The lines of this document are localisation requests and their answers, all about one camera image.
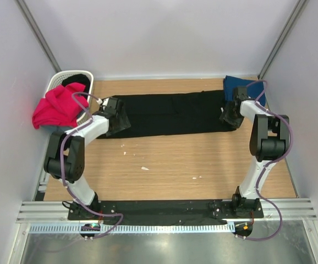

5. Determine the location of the black t-shirt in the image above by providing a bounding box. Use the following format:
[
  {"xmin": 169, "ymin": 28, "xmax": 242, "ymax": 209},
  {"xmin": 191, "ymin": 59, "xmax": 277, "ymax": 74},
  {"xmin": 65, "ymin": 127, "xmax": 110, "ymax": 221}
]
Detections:
[{"xmin": 98, "ymin": 90, "xmax": 236, "ymax": 139}]

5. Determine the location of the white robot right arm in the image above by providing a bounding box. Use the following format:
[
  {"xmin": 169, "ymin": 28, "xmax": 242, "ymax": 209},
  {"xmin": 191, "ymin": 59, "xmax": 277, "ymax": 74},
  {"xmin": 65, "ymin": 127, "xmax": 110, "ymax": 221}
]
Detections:
[{"xmin": 220, "ymin": 86, "xmax": 292, "ymax": 218}]

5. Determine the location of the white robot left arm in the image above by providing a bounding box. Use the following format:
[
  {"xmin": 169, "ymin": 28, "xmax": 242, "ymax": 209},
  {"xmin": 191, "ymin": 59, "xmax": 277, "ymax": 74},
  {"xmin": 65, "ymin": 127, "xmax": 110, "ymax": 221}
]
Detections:
[{"xmin": 43, "ymin": 97, "xmax": 131, "ymax": 220}]

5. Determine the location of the folded blue t-shirt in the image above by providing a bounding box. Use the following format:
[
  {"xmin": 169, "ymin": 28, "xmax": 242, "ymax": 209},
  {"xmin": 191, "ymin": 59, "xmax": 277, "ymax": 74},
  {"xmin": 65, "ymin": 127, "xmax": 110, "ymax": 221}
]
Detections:
[{"xmin": 223, "ymin": 75, "xmax": 267, "ymax": 107}]

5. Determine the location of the black garment in basket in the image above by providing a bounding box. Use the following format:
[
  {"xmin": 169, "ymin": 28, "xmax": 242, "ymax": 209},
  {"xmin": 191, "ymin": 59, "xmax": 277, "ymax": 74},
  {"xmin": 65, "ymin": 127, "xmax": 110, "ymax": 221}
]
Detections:
[{"xmin": 61, "ymin": 74, "xmax": 91, "ymax": 92}]

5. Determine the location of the pink t-shirt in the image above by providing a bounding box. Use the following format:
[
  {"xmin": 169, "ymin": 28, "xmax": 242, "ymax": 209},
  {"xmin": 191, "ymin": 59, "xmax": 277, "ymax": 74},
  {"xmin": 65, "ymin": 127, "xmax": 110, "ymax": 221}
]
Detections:
[{"xmin": 32, "ymin": 82, "xmax": 89, "ymax": 129}]

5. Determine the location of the white laundry basket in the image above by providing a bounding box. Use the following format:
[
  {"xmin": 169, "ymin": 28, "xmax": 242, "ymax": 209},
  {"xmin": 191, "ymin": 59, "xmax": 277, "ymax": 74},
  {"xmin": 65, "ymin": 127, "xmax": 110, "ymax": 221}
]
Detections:
[{"xmin": 32, "ymin": 70, "xmax": 94, "ymax": 129}]

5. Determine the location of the grey-blue garment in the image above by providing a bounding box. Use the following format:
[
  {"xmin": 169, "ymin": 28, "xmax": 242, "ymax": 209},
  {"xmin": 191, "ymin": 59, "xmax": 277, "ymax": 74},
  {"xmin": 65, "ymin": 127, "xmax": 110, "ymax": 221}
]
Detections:
[{"xmin": 42, "ymin": 125, "xmax": 71, "ymax": 133}]

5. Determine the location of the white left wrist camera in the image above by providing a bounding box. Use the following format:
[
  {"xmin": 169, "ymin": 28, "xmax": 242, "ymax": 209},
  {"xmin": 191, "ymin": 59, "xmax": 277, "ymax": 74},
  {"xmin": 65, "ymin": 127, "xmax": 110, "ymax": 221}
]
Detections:
[{"xmin": 96, "ymin": 98, "xmax": 109, "ymax": 106}]

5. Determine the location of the right aluminium corner post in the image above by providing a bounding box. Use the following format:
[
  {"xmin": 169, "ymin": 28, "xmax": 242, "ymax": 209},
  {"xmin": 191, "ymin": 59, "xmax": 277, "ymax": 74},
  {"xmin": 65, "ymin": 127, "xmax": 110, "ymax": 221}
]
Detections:
[{"xmin": 257, "ymin": 0, "xmax": 309, "ymax": 80}]

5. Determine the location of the aluminium corner post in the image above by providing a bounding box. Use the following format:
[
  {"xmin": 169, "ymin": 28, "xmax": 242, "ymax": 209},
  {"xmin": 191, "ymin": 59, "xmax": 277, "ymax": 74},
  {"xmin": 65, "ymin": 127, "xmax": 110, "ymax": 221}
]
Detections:
[
  {"xmin": 257, "ymin": 0, "xmax": 309, "ymax": 80},
  {"xmin": 15, "ymin": 0, "xmax": 61, "ymax": 73}
]

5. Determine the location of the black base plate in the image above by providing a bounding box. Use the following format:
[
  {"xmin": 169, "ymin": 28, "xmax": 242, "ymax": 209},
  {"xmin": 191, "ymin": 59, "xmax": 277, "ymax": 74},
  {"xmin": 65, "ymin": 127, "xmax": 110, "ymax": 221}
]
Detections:
[{"xmin": 62, "ymin": 199, "xmax": 264, "ymax": 226}]

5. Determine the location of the white slotted cable duct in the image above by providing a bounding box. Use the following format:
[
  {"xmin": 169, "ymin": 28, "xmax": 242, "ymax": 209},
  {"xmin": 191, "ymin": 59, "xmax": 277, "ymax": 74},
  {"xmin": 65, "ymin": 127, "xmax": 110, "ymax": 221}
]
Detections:
[{"xmin": 29, "ymin": 222, "xmax": 235, "ymax": 234}]

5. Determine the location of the aluminium frame rail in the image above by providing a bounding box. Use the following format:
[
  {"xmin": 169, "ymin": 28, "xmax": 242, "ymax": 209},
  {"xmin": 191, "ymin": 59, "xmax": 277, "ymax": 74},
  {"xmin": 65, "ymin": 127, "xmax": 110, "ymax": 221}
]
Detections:
[{"xmin": 15, "ymin": 200, "xmax": 77, "ymax": 223}]

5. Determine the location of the left aluminium corner post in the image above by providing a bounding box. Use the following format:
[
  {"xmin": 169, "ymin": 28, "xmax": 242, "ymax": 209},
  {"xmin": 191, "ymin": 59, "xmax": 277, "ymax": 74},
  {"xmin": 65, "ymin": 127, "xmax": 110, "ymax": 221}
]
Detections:
[{"xmin": 15, "ymin": 0, "xmax": 61, "ymax": 73}]

